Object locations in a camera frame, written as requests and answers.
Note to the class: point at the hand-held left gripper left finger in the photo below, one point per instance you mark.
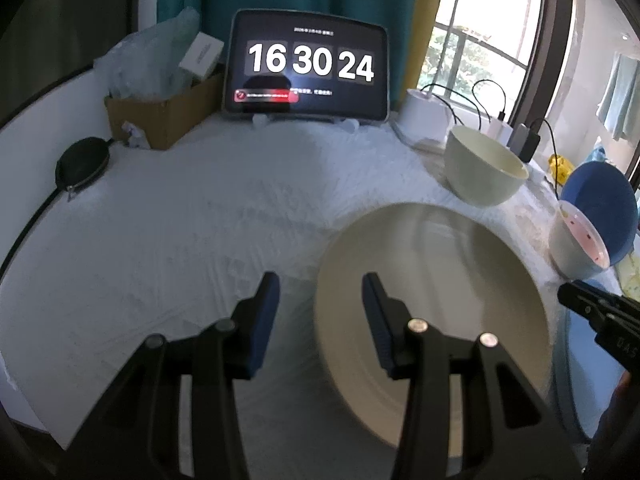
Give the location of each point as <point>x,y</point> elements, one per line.
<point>265,310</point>

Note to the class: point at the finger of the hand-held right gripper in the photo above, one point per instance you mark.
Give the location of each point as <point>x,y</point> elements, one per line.
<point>580,297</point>

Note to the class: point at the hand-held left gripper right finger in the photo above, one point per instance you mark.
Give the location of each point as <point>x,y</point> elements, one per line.
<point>375,310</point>

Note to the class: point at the white strawberry print bowl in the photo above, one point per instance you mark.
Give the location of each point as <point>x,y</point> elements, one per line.
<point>567,250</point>

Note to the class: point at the beige plate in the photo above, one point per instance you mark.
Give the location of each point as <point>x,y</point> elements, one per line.
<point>450,260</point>

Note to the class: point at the blue bowl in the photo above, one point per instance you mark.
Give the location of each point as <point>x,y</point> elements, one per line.
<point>605,195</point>

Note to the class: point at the white textured tablecloth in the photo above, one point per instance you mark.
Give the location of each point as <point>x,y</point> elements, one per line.
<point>200,210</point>

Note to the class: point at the yellow wipes packet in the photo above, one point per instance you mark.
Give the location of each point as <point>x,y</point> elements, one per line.
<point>560,167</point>

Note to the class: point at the cream bowl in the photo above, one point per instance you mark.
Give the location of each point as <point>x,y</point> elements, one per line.
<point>475,180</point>

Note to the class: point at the black charger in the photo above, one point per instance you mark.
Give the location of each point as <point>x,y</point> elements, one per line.
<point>525,142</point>

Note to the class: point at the white charger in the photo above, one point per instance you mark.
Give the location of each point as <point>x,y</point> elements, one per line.
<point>500,130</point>

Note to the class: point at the clear tablet stand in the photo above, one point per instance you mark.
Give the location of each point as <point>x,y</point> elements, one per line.
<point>350,124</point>

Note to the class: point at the white desk lamp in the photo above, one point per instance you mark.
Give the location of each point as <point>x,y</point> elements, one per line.
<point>425,115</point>

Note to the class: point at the light blue hanging towel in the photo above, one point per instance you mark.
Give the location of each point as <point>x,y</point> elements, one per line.
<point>620,95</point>

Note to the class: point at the cardboard box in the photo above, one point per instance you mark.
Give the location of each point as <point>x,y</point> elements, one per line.
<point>165,110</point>

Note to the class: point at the black round pouch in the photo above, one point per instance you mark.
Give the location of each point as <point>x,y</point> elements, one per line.
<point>82,162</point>

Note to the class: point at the tablet with clock display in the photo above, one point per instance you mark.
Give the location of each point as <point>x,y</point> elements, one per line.
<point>310,60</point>

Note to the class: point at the small white box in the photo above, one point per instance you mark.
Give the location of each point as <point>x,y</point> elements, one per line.
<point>200,55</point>

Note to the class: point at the window railing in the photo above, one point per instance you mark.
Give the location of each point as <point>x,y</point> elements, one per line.
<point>480,35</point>

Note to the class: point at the clear plastic bag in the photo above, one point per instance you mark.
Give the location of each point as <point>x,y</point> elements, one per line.
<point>135,60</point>

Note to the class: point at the yellow curtain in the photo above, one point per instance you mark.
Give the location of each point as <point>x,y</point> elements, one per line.
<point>425,10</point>

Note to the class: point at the dark window frame post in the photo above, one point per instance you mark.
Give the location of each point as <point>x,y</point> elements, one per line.
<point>550,35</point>

